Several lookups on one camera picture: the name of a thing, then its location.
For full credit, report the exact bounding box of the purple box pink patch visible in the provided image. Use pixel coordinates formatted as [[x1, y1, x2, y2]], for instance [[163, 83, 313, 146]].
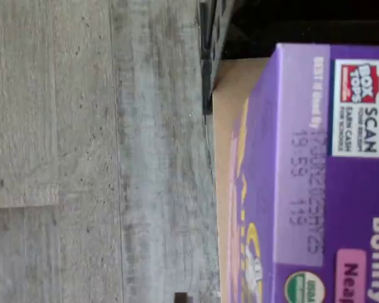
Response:
[[229, 42, 379, 303]]

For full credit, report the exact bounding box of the wooden shelf board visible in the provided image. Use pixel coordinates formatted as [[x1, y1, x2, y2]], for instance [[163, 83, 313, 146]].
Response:
[[210, 57, 273, 303]]

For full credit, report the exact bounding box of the black metal shelf rack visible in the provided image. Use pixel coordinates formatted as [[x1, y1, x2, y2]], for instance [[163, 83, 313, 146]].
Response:
[[198, 0, 241, 116]]

